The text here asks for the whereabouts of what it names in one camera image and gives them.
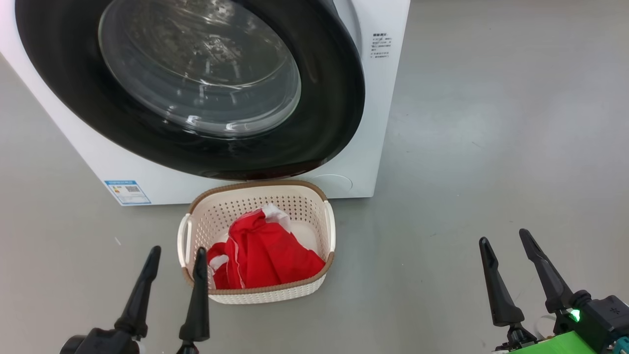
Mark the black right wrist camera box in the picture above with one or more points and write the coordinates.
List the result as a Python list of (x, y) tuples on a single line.
[(604, 319)]

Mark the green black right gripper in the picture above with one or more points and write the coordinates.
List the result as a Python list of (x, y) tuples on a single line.
[(555, 346)]

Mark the blue energy label sticker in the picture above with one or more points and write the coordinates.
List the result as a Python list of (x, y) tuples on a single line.
[(127, 192)]

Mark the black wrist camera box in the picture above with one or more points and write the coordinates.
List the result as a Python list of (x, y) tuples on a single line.
[(604, 319), (103, 344)]

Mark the cream perforated laundry basket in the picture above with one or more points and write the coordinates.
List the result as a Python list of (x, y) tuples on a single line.
[(255, 199)]

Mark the white washing machine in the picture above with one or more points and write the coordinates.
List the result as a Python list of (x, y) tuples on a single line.
[(383, 123)]

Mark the red and white garment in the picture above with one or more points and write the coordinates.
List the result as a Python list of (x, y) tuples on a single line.
[(275, 255)]

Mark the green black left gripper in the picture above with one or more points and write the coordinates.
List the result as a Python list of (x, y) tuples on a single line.
[(187, 349)]

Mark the washing machine glass door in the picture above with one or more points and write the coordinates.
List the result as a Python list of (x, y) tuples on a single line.
[(319, 98)]

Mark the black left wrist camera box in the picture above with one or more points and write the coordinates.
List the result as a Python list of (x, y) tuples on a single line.
[(103, 344)]

